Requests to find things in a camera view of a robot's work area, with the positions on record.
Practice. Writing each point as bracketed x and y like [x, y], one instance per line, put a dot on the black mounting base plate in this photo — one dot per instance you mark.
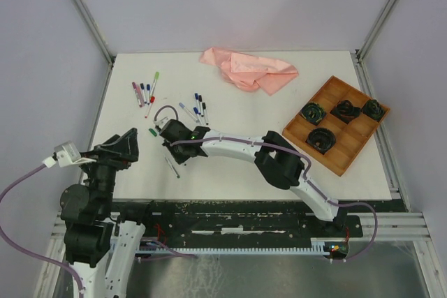
[241, 224]

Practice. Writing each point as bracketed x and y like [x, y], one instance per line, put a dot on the green-tipped white pen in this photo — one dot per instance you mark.
[172, 167]

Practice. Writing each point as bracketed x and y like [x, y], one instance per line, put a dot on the wooden compartment tray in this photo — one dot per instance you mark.
[352, 117]

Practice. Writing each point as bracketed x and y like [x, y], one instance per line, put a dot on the pink cloth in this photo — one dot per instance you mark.
[250, 73]

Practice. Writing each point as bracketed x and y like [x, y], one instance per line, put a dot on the magenta capped pen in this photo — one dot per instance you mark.
[137, 94]

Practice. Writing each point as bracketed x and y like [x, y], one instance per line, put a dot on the red capped pen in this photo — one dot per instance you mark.
[149, 106]

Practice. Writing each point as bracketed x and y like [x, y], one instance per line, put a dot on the aluminium frame post right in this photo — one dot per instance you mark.
[379, 23]

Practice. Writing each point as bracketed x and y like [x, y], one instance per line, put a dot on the aluminium frame post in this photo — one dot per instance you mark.
[93, 29]
[379, 23]

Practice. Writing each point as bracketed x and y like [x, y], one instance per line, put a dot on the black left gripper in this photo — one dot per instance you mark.
[119, 151]

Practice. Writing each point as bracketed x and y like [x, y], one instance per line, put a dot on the green black coiled bundle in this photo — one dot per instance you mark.
[313, 113]

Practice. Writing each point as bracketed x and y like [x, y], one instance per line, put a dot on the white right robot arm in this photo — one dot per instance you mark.
[280, 164]

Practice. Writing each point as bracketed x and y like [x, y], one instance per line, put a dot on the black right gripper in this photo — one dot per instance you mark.
[179, 158]

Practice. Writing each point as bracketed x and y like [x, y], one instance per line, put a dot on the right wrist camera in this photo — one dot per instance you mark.
[159, 124]

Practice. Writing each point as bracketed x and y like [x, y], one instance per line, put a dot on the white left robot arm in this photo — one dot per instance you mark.
[101, 251]

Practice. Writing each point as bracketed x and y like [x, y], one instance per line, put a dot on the aluminium frame post left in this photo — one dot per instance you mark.
[93, 29]

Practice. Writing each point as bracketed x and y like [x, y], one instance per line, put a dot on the light green capped pen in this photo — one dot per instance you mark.
[156, 77]

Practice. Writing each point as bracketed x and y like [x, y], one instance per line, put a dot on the pink capped pen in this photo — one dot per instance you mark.
[143, 92]

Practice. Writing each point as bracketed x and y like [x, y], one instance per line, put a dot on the white cable duct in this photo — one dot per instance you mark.
[316, 248]

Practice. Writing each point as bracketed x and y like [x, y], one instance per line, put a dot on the green pen cap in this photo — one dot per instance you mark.
[153, 132]

